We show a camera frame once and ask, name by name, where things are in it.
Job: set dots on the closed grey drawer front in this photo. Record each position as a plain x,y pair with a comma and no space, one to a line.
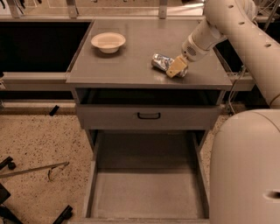
124,117

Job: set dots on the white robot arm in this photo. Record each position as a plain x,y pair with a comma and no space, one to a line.
245,161

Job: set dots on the black drawer handle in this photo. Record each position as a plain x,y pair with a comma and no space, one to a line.
148,116

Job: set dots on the small black block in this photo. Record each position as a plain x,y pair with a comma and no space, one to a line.
54,110

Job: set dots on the open grey lower drawer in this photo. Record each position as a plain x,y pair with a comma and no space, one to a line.
145,178

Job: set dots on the black clamp piece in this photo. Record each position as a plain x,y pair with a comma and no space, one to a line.
9,163

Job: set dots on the grey metal rod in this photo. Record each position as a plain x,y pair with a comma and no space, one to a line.
16,173

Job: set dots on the silver blue redbull can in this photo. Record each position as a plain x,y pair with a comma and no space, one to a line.
161,62

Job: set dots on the black stand foot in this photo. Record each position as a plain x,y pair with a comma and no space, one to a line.
65,215

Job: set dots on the grey rail beam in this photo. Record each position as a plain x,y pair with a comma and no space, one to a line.
34,82

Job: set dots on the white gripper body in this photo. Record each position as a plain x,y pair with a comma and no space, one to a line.
191,50

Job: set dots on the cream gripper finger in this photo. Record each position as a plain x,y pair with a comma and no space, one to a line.
178,67

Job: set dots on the grey drawer cabinet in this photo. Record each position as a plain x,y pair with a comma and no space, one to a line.
127,76

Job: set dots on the white paper bowl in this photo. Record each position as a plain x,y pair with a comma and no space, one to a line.
108,42

